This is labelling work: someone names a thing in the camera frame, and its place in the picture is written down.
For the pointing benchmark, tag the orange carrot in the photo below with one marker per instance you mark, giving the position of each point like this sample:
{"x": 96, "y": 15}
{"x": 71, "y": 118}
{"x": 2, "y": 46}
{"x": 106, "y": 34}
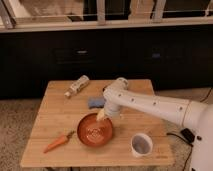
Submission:
{"x": 59, "y": 141}

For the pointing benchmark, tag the black power adapter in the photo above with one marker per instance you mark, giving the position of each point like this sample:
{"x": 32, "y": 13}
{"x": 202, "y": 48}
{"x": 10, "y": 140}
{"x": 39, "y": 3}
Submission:
{"x": 188, "y": 135}

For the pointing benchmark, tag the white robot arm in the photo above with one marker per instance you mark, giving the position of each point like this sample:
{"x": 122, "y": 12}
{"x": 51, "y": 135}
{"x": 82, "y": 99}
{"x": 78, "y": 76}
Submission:
{"x": 194, "y": 115}

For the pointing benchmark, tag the dark cabinet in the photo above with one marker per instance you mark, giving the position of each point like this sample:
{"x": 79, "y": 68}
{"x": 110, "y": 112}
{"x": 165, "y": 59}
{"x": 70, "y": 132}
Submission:
{"x": 171, "y": 57}

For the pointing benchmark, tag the orange ceramic bowl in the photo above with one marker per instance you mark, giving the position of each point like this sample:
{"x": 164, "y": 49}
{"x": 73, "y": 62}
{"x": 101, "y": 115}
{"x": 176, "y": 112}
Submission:
{"x": 94, "y": 133}

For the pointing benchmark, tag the white cup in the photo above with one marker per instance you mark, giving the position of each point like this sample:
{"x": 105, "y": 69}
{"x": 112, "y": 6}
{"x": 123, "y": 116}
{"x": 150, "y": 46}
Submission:
{"x": 141, "y": 145}

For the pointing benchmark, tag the blue sponge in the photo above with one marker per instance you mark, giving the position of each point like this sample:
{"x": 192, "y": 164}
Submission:
{"x": 96, "y": 102}

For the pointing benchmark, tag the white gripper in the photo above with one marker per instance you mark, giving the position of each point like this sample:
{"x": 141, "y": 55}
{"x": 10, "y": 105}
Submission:
{"x": 110, "y": 109}

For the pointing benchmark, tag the wooden table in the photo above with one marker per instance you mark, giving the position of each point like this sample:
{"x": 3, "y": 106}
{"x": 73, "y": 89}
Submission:
{"x": 59, "y": 115}

